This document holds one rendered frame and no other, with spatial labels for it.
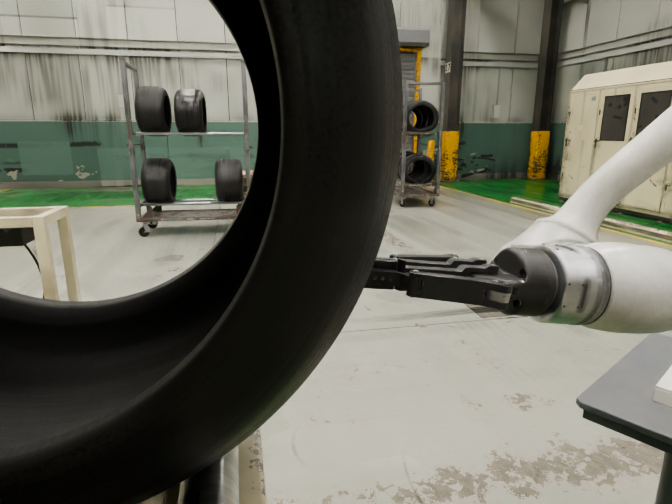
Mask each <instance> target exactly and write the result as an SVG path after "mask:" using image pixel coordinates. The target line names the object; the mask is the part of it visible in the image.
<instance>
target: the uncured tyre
mask: <svg viewBox="0 0 672 504"><path fill-rule="evenodd" d="M208 1H209V2H210V3H211V4H212V6H213V7H214V8H215V10H216V11H217V12H218V14H219V15H220V17H221V18H222V20H223V21H224V23H225V24H226V26H227V28H228V29H229V31H230V33H231V35H232V36H233V38H234V40H235V42H236V44H237V46H238V48H239V50H240V53H241V55H242V57H243V60H244V62H245V65H246V68H247V71H248V74H249V77H250V80H251V84H252V88H253V93H254V97H255V103H256V111H257V122H258V143H257V154H256V161H255V166H254V171H253V175H252V179H251V182H250V185H249V188H248V191H247V194H246V196H245V199H244V201H243V203H242V205H241V208H240V210H239V211H238V213H237V215H236V217H235V219H234V220H233V222H232V223H231V225H230V226H229V228H228V229H227V231H226V232H225V233H224V235H223V236H222V237H221V238H220V240H219V241H218V242H217V243H216V244H215V245H214V246H213V247H212V248H211V249H210V250H209V251H208V252H207V253H206V254H205V255H204V256H203V257H202V258H201V259H200V260H198V261H197V262H196V263H195V264H193V265H192V266H191V267H189V268H188V269H186V270H185V271H183V272H182V273H180V274H179V275H177V276H175V277H173V278H172V279H170V280H168V281H166V282H164V283H162V284H160V285H157V286H155V287H152V288H150V289H147V290H144V291H141V292H138V293H135V294H131V295H128V296H123V297H118V298H113V299H106V300H98V301H59V300H50V299H43V298H37V297H32V296H28V295H23V294H19V293H16V292H12V291H9V290H6V289H3V288H0V502H1V504H138V503H141V502H143V501H145V500H147V499H149V498H152V497H154V496H156V495H158V494H160V493H162V492H164V491H166V490H168V489H170V488H172V487H174V486H175V485H177V484H179V483H181V482H183V481H184V480H186V479H188V478H190V477H191V476H193V475H195V474H196V473H198V472H200V471H201V470H203V469H205V468H206V467H208V466H209V465H211V464H212V463H214V462H215V461H217V460H218V459H220V458H221V457H223V456H224V455H225V454H227V453H228V452H230V451H231V450H232V449H234V448H235V447H236V446H238V445H239V444H240V443H241V442H243V441H244V440H245V439H247V438H248V437H249V436H250V435H251V434H253V433H254V432H255V431H256V430H257V429H258V428H260V427H261V426H262V425H263V424H264V423H265V422H266V421H267V420H268V419H270V418H271V417H272V416H273V415H274V414H275V413H276V412H277V411H278V410H279V409H280V408H281V407H282V406H283V405H284V404H285V403H286V402H287V401H288V400H289V399H290V398H291V397H292V395H293V394H294V393H295V392H296V391H297V390H298V389H299V388H300V387H301V385H302V384H303V383H304V382H305V381H306V379H307V378H308V377H309V376H310V375H311V373H312V372H313V371H314V369H315V368H316V367H317V366H318V364H319V363H320V362H321V360H322V359H323V357H324V356H325V355H326V353H327V352H328V350H329V349H330V347H331V346H332V344H333V343H334V341H335V340H336V338H337V337H338V335H339V334H340V332H341V330H342V329H343V327H344V325H345V324H346V322H347V320H348V318H349V316H350V315H351V313H352V311H353V309H354V307H355V305H356V303H357V301H358V299H359V297H360V295H361V293H362V291H363V289H364V287H365V284H366V282H367V280H368V277H369V275H370V273H371V270H372V268H373V265H374V262H375V260H376V257H377V254H378V251H379V248H380V245H381V242H382V239H383V236H384V233H385V229H386V225H387V222H388V218H389V214H390V210H391V206H392V201H393V196H394V191H395V186H396V180H397V173H398V166H399V158H400V149H401V137H402V114H403V91H402V70H401V57H400V47H399V39H398V31H397V25H396V18H395V12H394V7H393V1H392V0H208Z"/></svg>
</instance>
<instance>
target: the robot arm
mask: <svg viewBox="0 0 672 504"><path fill-rule="evenodd" d="M670 162H672V105H671V106H670V107H669V108H668V109H667V110H666V111H665V112H663V113H662V114H661V115H660V116H659V117H658V118H657V119H655V120H654V121H653V122H652V123H651V124H650V125H648V126H647V127H646V128H645V129H644V130H643V131H642V132H640V133H639V134H638V135H637V136H636V137H635V138H634V139H632V140H631V141H630V142H629V143H628V144H627V145H625V146H624V147H623V148H622V149H621V150H620V151H619V152H617V153H616V154H615V155H614V156H613V157H612V158H611V159H609V160H608V161H607V162H606V163H605V164H604V165H603V166H601V167H600V168H599V169H598V170H597V171H596V172H595V173H594V174H593V175H591V176H590V177H589V178H588V179H587V180H586V181H585V182H584V183H583V184H582V185H581V186H580V187H579V188H578V189H577V190H576V192H575V193H574V194H573V195H572V196H571V197H570V198H569V199H568V200H567V202H566V203H565V204H564V205H563V206H562V207H561V209H560V210H559V211H558V212H557V213H556V214H554V215H553V216H551V217H547V218H539V219H537V220H536V221H535V222H534V224H532V225H531V226H530V227H529V228H528V229H527V230H526V231H525V232H523V233H522V234H521V235H519V236H518V237H516V238H515V239H514V240H513V241H510V242H508V243H507V244H505V245H504V246H503V247H502V248H501V249H500V250H499V251H498V252H497V253H496V254H495V256H494V257H493V259H492V261H491V262H490V263H488V264H487V260H486V259H484V258H476V257H472V258H470V259H460V258H458V257H459V256H458V255H457V254H455V253H452V254H444V255H416V254H406V255H404V254H390V256H389V258H385V257H376V260H375V262H374V265H373V268H372V270H371V273H370V275H369V277H368V280H367V282H366V284H365V287H364V288H370V289H389V290H393V289H396V290H397V291H406V295H407V296H409V297H411V298H414V297H415V298H423V299H431V300H439V301H447V302H455V303H463V304H471V305H479V306H485V307H490V308H494V309H497V310H498V311H500V312H501V313H503V314H505V315H512V316H528V317H530V318H531V319H532V320H534V321H536V322H539V323H549V324H568V325H576V326H579V325H582V326H584V327H587V328H590V329H594V330H599V331H606V332H614V333H628V334H651V333H662V332H667V331H672V251H669V250H667V249H663V248H658V247H652V246H646V245H637V244H630V243H622V242H598V239H597V234H598V230H599V228H600V226H601V224H602V222H603V220H604V219H605V217H606V216H607V215H608V213H609V212H610V211H611V210H612V209H613V207H614V206H615V205H616V204H617V203H619V202H620V201H621V200H622V199H623V198H624V197H625V196H627V195H628V194H629V193H630V192H631V191H633V190H634V189H635V188H637V187H638V186H639V185H641V184H642V183H643V182H645V181H646V180H647V179H649V178H650V177H651V176H653V175H654V174H655V173H657V172H658V171H659V170H661V169H662V168H663V167H665V166H666V165H667V164H669V163H670Z"/></svg>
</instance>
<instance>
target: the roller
mask: <svg viewBox="0 0 672 504"><path fill-rule="evenodd" d="M178 504H239V454H238V446H236V447H235V448H234V449H232V450H231V451H230V452H228V453H227V454H225V455H224V456H223V457H221V458H220V459H218V460H217V461H215V462H214V463H212V464H211V465H209V466H208V467H206V468H205V469H203V470H201V471H200V472H198V473H196V474H195V475H193V476H191V477H190V478H188V479H186V480H184V481H183V482H181V484H180V491H179V497H178Z"/></svg>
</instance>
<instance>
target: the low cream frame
mask: <svg viewBox="0 0 672 504"><path fill-rule="evenodd" d="M55 221H57V223H58V230H59V237H60V244H61V251H62V258H63V265H64V271H65V278H66V285H67V292H68V299H69V301H81V295H80V288H79V281H78V274H77V267H76V259H75V252H74V245H73V238H72V231H71V223H70V216H69V209H68V206H50V207H14V208H0V247H11V246H25V248H26V249H27V250H28V252H29V253H30V255H31V256H32V258H33V259H34V261H35V263H36V265H37V267H38V269H39V272H40V275H41V280H42V286H43V299H50V300H59V293H58V287H57V280H56V273H55V267H54V260H53V253H52V247H51V240H50V234H49V227H48V225H49V224H51V223H53V222H55ZM33 240H35V242H36V248H37V254H38V261H39V263H38V261H37V259H36V257H35V256H34V254H33V253H32V251H31V250H30V248H29V247H28V246H27V245H26V244H27V243H29V242H31V241H33ZM59 301H60V300H59Z"/></svg>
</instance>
